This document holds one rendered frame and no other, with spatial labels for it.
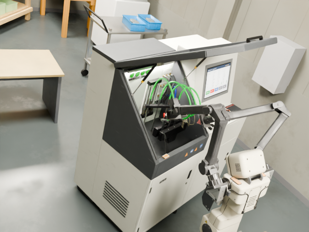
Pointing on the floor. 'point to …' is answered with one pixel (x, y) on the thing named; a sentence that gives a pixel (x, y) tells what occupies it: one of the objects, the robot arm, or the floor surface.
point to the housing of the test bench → (133, 50)
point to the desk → (34, 73)
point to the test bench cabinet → (122, 189)
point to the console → (197, 84)
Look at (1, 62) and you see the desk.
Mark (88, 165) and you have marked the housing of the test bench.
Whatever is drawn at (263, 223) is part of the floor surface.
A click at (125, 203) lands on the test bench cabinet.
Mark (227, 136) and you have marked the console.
